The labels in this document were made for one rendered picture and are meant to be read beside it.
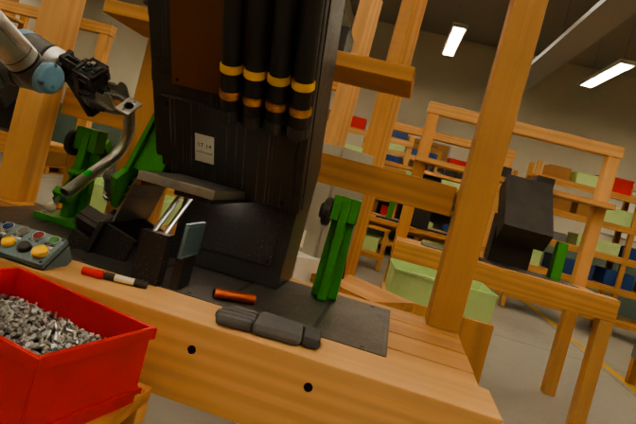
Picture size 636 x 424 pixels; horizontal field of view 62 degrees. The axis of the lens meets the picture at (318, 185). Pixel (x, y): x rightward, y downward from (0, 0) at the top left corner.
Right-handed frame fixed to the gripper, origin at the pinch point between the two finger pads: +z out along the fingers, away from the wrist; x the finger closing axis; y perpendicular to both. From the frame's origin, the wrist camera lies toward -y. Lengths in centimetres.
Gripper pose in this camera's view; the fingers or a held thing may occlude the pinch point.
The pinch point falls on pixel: (127, 110)
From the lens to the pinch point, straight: 145.8
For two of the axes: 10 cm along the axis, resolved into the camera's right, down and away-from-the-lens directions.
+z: 8.6, 5.0, -1.4
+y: 2.4, -6.2, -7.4
